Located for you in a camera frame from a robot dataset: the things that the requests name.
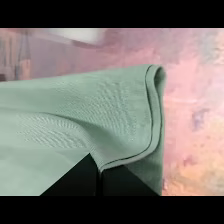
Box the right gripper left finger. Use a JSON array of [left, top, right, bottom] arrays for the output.
[[40, 153, 101, 197]]

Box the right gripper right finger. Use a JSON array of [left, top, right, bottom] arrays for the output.
[[100, 163, 162, 197]]

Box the pale green shirt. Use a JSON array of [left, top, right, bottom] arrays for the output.
[[0, 64, 167, 197]]

